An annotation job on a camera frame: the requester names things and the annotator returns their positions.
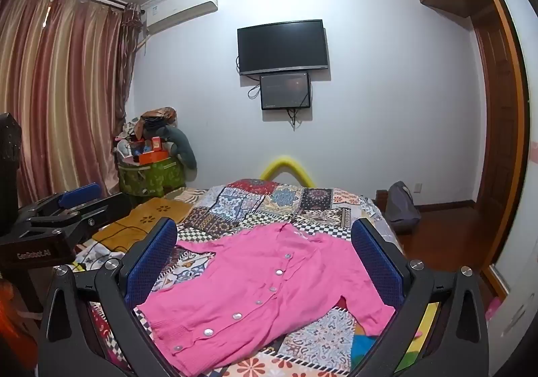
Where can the striped pink curtain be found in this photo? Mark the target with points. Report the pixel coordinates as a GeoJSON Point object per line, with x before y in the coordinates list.
{"type": "Point", "coordinates": [63, 87]}

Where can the yellow foam tube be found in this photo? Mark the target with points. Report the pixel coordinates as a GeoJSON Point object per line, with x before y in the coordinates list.
{"type": "Point", "coordinates": [286, 160]}

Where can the small black wall monitor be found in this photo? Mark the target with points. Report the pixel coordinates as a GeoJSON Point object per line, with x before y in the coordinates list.
{"type": "Point", "coordinates": [286, 90]}

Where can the black wall television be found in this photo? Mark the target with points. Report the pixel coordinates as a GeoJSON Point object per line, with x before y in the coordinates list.
{"type": "Point", "coordinates": [281, 45]}

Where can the grey bag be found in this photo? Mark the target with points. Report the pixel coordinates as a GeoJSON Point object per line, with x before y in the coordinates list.
{"type": "Point", "coordinates": [401, 204]}

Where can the pink buttoned cardigan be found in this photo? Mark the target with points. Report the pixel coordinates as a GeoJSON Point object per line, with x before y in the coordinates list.
{"type": "Point", "coordinates": [252, 297]}

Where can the orange box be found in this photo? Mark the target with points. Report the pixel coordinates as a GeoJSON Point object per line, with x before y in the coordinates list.
{"type": "Point", "coordinates": [153, 157]}

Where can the yellow bedsheet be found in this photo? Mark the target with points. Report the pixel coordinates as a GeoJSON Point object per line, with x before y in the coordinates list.
{"type": "Point", "coordinates": [426, 322]}

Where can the brown wooden door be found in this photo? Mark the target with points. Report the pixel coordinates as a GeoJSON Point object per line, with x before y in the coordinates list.
{"type": "Point", "coordinates": [500, 129]}

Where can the green bag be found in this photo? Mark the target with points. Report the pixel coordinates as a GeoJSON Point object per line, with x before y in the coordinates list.
{"type": "Point", "coordinates": [147, 177]}

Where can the orange cloth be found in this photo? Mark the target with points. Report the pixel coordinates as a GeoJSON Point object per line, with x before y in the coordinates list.
{"type": "Point", "coordinates": [10, 310]}

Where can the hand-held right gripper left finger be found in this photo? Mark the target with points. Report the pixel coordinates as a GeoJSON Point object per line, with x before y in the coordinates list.
{"type": "Point", "coordinates": [153, 261]}

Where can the white air conditioner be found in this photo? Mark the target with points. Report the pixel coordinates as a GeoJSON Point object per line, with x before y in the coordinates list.
{"type": "Point", "coordinates": [180, 9]}

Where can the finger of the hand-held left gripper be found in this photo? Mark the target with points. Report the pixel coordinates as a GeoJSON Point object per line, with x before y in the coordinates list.
{"type": "Point", "coordinates": [105, 209]}
{"type": "Point", "coordinates": [80, 194]}

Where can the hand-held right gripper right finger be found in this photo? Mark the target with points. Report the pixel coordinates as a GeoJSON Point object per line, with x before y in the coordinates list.
{"type": "Point", "coordinates": [376, 265]}

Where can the patchwork patterned blanket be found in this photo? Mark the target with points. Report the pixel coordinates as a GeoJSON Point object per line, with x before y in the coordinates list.
{"type": "Point", "coordinates": [260, 204]}

